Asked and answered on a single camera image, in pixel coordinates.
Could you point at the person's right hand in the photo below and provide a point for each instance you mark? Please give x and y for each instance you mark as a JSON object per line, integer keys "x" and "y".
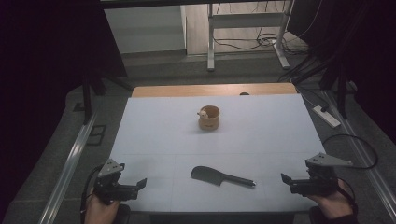
{"x": 336, "y": 203}

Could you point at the wooden utensil holder cup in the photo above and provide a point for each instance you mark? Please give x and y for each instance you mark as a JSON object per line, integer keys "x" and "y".
{"x": 210, "y": 121}

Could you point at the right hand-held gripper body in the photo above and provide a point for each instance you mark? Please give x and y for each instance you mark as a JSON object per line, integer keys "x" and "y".
{"x": 320, "y": 183}

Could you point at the metal floor rail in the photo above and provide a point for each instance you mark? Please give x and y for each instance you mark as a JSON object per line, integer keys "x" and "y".
{"x": 364, "y": 155}
{"x": 70, "y": 168}

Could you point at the black tripod stand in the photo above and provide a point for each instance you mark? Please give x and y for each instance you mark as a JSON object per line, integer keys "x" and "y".
{"x": 87, "y": 99}
{"x": 342, "y": 90}

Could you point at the white table mat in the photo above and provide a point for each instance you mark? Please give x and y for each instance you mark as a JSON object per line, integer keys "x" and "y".
{"x": 249, "y": 146}

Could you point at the white power strip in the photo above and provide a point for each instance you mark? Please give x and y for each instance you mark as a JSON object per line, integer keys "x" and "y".
{"x": 327, "y": 117}

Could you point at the person's left hand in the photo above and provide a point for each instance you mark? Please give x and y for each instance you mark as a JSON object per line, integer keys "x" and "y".
{"x": 99, "y": 213}

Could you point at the white cabinet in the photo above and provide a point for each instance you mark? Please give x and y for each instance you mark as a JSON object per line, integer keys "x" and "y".
{"x": 146, "y": 29}

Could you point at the dark round table grommet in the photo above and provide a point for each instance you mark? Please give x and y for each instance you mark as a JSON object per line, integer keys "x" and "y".
{"x": 244, "y": 93}

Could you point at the white metal desk frame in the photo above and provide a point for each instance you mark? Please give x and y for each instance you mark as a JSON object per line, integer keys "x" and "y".
{"x": 246, "y": 20}

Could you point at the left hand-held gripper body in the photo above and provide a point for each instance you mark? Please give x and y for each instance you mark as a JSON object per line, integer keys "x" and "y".
{"x": 110, "y": 186}

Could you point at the dark curtain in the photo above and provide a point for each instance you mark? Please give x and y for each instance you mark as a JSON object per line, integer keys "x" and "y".
{"x": 367, "y": 46}
{"x": 46, "y": 46}

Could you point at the black floor socket plate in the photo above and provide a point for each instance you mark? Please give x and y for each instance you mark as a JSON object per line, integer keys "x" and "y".
{"x": 96, "y": 135}

